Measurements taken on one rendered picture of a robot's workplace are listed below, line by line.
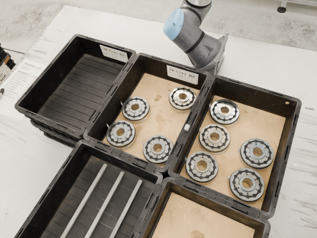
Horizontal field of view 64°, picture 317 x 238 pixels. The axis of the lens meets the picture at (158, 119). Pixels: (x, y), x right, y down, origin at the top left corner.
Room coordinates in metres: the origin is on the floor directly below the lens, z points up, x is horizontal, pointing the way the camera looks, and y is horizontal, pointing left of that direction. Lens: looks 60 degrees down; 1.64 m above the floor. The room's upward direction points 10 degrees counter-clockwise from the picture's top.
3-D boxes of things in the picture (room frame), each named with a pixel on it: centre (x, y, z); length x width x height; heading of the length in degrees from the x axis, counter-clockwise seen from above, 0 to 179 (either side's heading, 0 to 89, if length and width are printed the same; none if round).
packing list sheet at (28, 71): (0.87, 0.63, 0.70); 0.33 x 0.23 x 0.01; 150
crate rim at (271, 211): (0.31, -0.23, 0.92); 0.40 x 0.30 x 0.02; 146
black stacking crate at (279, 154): (0.31, -0.23, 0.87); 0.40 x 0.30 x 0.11; 146
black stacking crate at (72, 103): (0.65, 0.27, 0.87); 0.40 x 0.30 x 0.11; 146
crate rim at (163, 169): (0.48, 0.02, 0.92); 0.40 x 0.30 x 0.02; 146
